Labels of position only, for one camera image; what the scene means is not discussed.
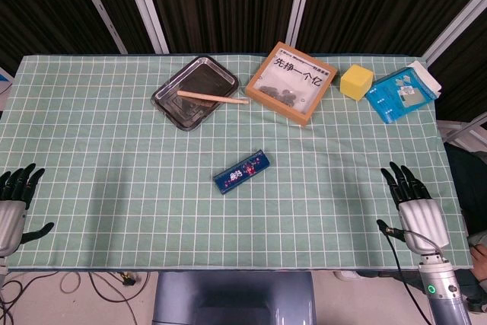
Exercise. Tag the blue-grey robot torso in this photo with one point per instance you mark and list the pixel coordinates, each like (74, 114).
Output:
(228, 294)

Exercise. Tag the green checked tablecloth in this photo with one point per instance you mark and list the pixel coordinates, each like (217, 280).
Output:
(114, 188)

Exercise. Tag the yellow cube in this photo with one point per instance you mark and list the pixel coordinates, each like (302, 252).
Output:
(355, 81)

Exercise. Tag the blue rectangular box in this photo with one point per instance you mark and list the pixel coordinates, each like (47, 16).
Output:
(241, 174)

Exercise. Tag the white blue box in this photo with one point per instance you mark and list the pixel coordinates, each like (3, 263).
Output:
(5, 79)

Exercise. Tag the wooden stick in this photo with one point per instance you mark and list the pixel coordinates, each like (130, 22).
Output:
(213, 97)

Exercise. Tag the person in dark clothes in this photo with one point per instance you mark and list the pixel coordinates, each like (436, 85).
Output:
(468, 188)

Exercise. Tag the stainless steel tray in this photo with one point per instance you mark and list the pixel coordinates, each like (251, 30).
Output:
(205, 77)

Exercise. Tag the blue tissue pack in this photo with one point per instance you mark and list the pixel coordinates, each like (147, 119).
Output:
(395, 96)

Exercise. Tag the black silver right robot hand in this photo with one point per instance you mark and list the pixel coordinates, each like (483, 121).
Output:
(422, 222)

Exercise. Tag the silver aluminium profile rack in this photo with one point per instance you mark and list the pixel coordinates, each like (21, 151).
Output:
(464, 131)

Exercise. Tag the wooden picture frame with text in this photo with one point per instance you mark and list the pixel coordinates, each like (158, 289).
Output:
(293, 81)

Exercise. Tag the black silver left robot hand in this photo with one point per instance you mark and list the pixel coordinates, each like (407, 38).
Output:
(9, 218)

